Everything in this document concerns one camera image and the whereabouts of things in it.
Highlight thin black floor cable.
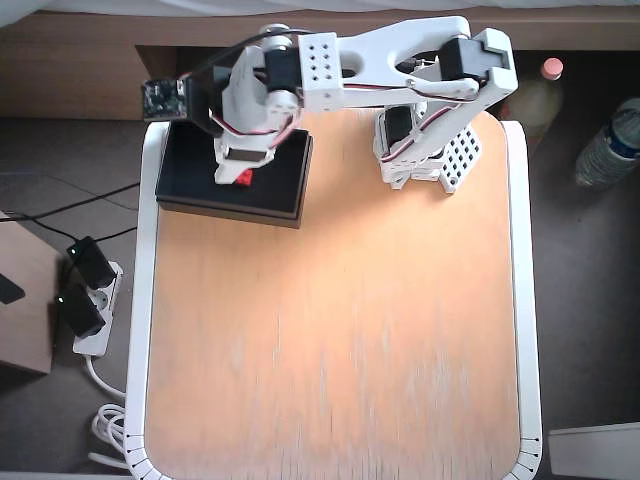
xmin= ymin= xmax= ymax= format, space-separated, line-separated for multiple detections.
xmin=0 ymin=182 xmax=142 ymax=222
xmin=97 ymin=225 xmax=140 ymax=246

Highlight brown cardboard box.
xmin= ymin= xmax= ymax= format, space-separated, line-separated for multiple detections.
xmin=0 ymin=209 xmax=64 ymax=376

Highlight white power cord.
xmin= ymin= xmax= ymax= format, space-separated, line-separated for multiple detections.
xmin=84 ymin=352 xmax=132 ymax=471

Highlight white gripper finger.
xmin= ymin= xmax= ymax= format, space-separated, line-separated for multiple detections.
xmin=213 ymin=160 xmax=252 ymax=185
xmin=222 ymin=144 xmax=275 ymax=166

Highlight white box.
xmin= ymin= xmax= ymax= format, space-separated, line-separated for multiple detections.
xmin=547 ymin=422 xmax=640 ymax=479

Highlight yellow juice bottle pink cap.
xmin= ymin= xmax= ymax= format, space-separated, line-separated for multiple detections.
xmin=499 ymin=57 xmax=566 ymax=146

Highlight clear plastic water bottle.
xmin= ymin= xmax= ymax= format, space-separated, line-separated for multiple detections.
xmin=574 ymin=97 xmax=640 ymax=189

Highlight black flat object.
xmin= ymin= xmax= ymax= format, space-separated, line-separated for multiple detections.
xmin=0 ymin=272 xmax=26 ymax=306

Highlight white bedsheet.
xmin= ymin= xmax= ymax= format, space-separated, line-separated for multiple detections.
xmin=0 ymin=0 xmax=640 ymax=29

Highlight white power strip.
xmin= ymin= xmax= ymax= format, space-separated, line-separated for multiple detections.
xmin=72 ymin=259 xmax=125 ymax=357

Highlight black camera cable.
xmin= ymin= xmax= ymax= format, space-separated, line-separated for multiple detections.
xmin=174 ymin=29 xmax=281 ymax=84

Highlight white gripper body black servos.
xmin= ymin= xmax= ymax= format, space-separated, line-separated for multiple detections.
xmin=187 ymin=47 xmax=301 ymax=151

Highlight brown wooden bed frame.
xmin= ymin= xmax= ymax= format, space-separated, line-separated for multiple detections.
xmin=0 ymin=9 xmax=640 ymax=121

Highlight bare camera circuit board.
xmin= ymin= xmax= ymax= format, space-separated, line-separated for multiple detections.
xmin=140 ymin=77 xmax=189 ymax=122

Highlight black power adapter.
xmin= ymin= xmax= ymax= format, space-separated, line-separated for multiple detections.
xmin=53 ymin=283 xmax=107 ymax=339
xmin=66 ymin=236 xmax=116 ymax=290

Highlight black rectangular bin box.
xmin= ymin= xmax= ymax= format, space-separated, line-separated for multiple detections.
xmin=155 ymin=119 xmax=314 ymax=231

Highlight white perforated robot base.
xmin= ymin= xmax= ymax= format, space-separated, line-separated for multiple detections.
xmin=377 ymin=124 xmax=485 ymax=197

